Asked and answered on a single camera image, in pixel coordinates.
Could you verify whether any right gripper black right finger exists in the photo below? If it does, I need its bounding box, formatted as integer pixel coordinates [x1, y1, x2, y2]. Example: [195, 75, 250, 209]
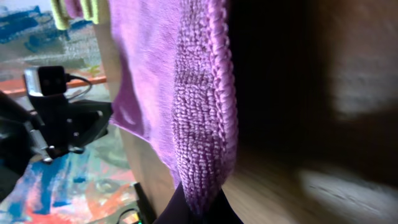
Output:
[214, 190, 243, 224]

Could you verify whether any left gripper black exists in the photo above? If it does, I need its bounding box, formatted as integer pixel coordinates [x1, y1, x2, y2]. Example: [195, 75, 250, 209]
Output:
[25, 95, 113, 164]

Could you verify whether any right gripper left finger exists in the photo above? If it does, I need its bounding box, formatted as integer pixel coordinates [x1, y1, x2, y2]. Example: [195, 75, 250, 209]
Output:
[154, 183, 193, 224]

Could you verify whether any purple microfiber cloth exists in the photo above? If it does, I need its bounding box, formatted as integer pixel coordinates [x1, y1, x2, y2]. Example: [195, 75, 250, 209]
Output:
[109, 0, 238, 214]

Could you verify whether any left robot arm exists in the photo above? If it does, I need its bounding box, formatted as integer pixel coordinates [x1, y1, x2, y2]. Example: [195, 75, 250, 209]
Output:
[1, 93, 113, 200]

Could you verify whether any green folded cloth top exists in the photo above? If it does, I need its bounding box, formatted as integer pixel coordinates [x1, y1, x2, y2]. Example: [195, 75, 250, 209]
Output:
[50, 0, 72, 30]

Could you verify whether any green folded cloth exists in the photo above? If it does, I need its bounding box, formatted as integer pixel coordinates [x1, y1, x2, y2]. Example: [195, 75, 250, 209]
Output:
[50, 0, 72, 30]
[80, 0, 110, 24]

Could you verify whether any purple folded cloth in stack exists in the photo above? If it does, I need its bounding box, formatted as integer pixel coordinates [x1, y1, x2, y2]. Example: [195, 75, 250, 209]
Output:
[65, 0, 83, 19]

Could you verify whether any green folded cloth bottom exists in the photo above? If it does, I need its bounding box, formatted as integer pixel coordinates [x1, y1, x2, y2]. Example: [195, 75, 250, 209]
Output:
[80, 0, 110, 24]

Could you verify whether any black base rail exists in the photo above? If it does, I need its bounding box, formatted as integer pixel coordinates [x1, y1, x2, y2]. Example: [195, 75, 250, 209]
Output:
[116, 183, 157, 224]

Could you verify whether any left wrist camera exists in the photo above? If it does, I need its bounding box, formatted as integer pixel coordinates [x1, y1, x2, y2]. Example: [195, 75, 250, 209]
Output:
[24, 66, 67, 97]

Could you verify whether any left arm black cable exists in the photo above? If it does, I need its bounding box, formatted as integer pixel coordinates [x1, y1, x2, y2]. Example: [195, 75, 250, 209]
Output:
[64, 73, 93, 102]

